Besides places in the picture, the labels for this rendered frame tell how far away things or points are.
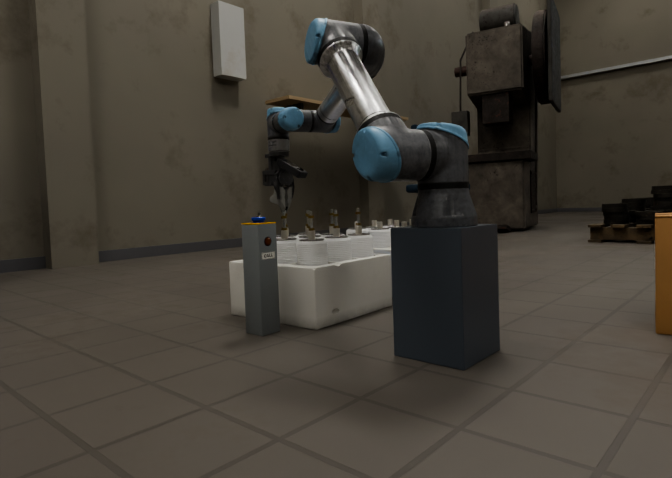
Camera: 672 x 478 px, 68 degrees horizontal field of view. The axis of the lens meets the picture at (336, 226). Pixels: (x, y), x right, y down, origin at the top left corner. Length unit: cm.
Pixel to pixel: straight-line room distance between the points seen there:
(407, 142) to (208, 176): 345
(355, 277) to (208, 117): 313
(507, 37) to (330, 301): 461
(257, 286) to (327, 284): 21
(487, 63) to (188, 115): 315
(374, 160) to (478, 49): 480
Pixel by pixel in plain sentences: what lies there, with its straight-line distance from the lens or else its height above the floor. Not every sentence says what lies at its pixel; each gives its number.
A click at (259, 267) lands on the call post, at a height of 19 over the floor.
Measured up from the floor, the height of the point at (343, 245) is 23.
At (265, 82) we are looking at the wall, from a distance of 495.
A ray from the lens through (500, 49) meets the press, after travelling 574.
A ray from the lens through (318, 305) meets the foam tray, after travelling 144.
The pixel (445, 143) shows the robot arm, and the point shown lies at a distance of 112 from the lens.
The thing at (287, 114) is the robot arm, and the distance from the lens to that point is 164.
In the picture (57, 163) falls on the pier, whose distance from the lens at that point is 374.
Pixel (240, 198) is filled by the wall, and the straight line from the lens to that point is 459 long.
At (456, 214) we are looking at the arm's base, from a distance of 112.
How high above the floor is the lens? 36
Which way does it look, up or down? 3 degrees down
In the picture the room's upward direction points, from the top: 2 degrees counter-clockwise
